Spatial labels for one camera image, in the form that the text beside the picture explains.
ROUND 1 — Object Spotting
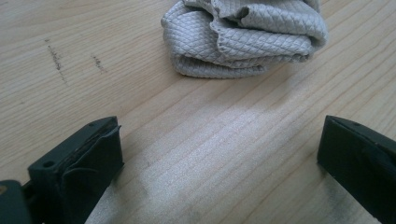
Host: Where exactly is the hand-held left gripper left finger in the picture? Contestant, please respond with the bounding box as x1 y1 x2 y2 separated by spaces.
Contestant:
27 116 125 224

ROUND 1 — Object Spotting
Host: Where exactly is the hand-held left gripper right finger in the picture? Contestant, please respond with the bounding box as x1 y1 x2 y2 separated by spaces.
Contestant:
317 115 396 224

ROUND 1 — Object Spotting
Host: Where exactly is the grey quilted cloth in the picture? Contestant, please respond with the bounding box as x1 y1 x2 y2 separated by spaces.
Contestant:
160 0 330 79

